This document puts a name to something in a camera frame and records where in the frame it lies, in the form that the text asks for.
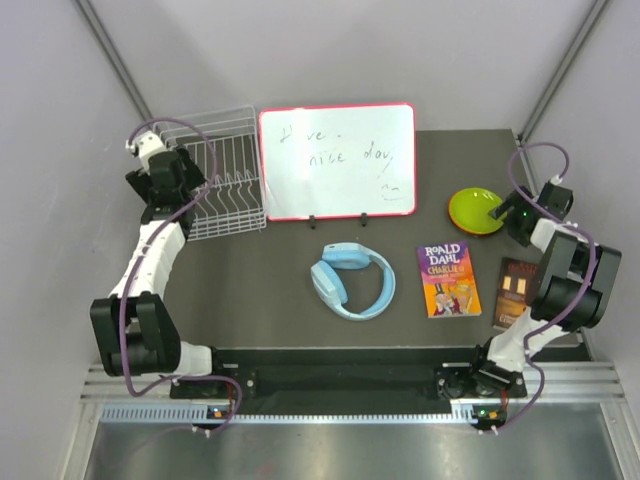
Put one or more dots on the pink framed whiteboard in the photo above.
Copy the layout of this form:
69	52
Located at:
341	161

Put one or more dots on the lime green plate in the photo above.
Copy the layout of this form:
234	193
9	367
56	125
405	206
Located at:
474	199

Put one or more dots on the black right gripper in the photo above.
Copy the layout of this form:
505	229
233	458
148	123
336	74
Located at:
519	201

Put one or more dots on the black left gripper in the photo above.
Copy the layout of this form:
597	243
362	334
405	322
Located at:
143	184

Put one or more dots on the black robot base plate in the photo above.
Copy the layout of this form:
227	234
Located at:
427	373

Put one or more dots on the dark brown book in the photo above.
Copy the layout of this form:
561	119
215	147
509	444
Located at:
514	279

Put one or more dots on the purple Roald Dahl book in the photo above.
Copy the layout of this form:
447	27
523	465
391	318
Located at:
448	280

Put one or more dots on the light blue headphones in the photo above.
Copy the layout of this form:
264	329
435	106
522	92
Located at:
333	278

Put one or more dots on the orange plate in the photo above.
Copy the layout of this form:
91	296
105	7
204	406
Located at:
475	223

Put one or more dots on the white wire dish rack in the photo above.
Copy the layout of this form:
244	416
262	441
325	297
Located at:
227	151

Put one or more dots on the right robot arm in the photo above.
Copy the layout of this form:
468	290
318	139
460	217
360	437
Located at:
569	291

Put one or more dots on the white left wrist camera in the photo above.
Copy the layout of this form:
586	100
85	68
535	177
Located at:
144	147

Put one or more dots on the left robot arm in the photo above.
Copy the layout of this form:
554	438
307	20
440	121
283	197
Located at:
132	323

